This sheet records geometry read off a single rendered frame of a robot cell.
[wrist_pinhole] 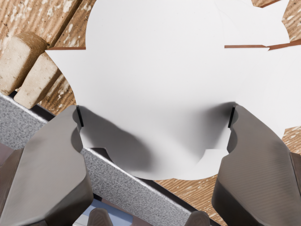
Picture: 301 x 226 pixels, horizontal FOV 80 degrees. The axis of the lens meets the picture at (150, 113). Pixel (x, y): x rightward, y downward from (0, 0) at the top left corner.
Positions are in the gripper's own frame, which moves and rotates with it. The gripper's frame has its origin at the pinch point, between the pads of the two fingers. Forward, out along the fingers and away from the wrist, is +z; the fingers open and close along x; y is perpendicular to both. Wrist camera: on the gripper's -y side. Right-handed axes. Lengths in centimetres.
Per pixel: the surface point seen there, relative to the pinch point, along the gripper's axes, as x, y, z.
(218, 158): 5.5, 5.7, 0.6
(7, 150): -129, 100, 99
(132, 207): -4.4, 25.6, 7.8
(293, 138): 15.7, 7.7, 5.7
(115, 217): -9.9, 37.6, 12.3
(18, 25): -12.0, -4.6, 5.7
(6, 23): -13.0, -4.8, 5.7
